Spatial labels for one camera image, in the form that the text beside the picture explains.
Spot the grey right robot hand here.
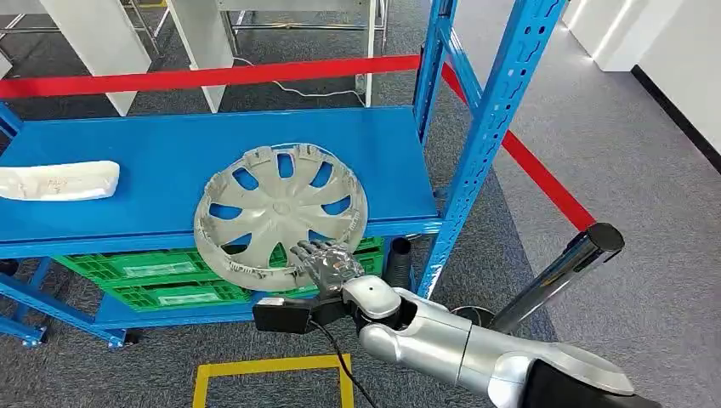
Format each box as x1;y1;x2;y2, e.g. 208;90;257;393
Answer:
289;240;366;298

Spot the silver plastic wheel hubcap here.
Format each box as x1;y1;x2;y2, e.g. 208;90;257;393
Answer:
193;143;370;292

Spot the green plastic crate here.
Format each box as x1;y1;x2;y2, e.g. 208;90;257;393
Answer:
269;236;386;299
103;280;254;313
53;248;224;289

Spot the black ribbed tube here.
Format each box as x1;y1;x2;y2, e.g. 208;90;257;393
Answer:
383;236;415;291

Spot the blue metal shelf rack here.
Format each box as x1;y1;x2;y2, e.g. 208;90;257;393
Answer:
0;0;570;349

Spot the red barrier belt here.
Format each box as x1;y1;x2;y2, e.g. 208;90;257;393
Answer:
0;54;423;100
440;63;597;233

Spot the white panel leg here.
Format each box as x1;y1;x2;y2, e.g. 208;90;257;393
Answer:
37;0;153;117
166;0;236;114

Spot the white plastic trim part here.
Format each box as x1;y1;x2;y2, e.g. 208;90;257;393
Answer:
0;160;121;202

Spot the black camera cable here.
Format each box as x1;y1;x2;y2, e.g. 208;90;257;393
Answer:
308;319;378;408

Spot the white floor cable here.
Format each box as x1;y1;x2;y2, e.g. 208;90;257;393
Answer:
232;56;367;107

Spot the chrome stanchion post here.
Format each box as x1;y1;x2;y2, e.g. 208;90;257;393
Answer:
450;222;627;335

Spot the steel table frame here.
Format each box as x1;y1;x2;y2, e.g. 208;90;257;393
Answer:
217;0;391;109

